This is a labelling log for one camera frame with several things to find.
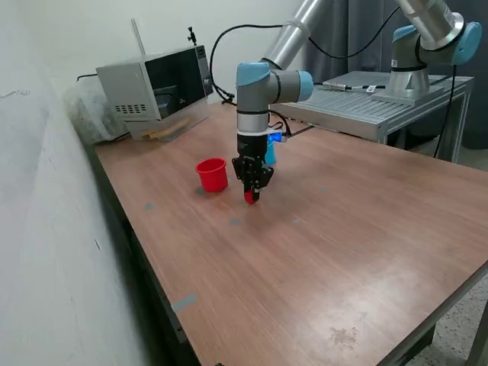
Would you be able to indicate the clear plastic storage box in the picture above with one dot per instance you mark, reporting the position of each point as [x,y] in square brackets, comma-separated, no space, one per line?
[87,114]

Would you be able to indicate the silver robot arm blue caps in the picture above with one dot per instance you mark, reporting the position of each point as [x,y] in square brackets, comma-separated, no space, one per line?
[251,114]

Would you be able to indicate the light wooden strip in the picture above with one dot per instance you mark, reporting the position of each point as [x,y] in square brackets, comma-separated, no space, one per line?
[175,126]
[164,134]

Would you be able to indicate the clear acrylic stand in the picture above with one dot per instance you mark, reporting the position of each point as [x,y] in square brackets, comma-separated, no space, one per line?
[198,114]

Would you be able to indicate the white rod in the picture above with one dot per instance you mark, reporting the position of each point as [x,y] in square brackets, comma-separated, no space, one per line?
[139,38]

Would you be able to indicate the grey tape piece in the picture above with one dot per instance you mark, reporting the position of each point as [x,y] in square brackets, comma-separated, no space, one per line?
[200,190]

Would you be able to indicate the silver microwave oven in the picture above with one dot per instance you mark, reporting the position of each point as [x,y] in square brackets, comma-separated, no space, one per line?
[133,87]

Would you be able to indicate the small grey tape patch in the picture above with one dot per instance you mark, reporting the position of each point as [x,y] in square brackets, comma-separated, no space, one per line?
[148,206]

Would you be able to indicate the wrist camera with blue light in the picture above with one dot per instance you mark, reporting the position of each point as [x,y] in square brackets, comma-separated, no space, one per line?
[277,136]

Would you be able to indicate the blue plastic cup bin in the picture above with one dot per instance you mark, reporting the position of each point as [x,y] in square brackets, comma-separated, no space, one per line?
[270,154]

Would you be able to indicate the black tape strip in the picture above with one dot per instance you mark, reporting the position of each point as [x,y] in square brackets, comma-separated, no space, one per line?
[305,130]

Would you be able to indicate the red plastic cup bin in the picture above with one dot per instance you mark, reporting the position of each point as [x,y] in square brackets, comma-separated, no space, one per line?
[212,179]

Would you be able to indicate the aluminium robot base platform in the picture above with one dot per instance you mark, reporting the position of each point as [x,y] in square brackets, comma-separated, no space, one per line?
[354,106]

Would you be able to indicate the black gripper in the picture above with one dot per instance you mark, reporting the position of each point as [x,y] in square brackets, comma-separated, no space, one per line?
[251,146]

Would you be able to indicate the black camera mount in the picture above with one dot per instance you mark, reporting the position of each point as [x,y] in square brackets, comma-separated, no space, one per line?
[191,36]

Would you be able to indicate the red cube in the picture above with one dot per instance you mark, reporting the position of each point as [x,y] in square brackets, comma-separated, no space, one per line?
[250,198]

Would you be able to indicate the long grey tape strip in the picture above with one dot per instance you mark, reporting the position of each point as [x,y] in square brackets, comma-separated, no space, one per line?
[185,302]

